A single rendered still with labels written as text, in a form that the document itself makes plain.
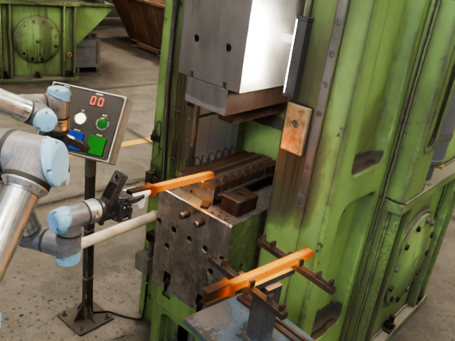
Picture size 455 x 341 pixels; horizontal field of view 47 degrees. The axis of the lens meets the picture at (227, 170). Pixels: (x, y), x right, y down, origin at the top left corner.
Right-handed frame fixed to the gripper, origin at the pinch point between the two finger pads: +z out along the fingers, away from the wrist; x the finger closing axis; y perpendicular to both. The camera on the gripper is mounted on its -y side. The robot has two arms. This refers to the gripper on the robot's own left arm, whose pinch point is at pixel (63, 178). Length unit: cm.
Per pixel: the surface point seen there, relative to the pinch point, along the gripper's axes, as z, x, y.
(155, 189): -9.8, 34.1, -22.8
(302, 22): -69, 43, -64
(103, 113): -19.2, -18.0, -19.6
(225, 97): -40, 29, -48
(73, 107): -18.9, -27.5, -9.6
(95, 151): -5.8, -10.7, -14.7
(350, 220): 8, 46, -105
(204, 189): -3, 26, -47
